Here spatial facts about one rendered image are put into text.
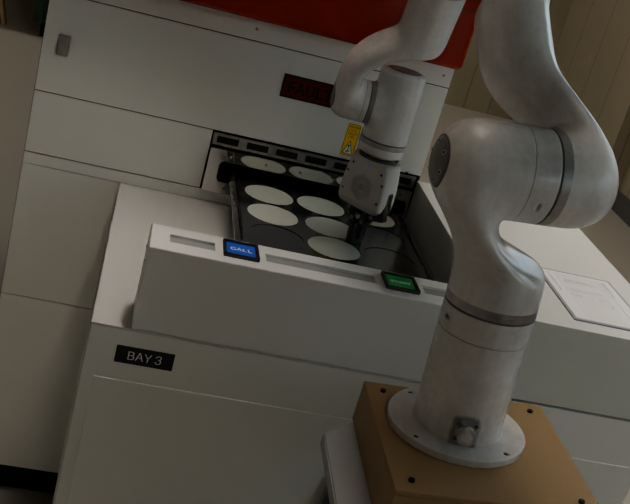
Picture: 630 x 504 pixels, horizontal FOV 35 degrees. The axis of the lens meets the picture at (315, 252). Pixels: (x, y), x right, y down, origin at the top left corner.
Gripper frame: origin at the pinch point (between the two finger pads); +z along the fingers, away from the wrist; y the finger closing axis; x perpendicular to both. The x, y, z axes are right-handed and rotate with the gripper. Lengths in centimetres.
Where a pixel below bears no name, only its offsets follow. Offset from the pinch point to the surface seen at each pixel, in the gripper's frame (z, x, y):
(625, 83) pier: 17, 454, -146
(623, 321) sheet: -5, 11, 50
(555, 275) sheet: -4.8, 16.0, 33.5
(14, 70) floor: 91, 178, -369
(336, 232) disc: 1.9, -0.7, -3.8
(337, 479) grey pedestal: 10, -51, 43
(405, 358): 6.5, -20.4, 29.8
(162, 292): 3, -50, 3
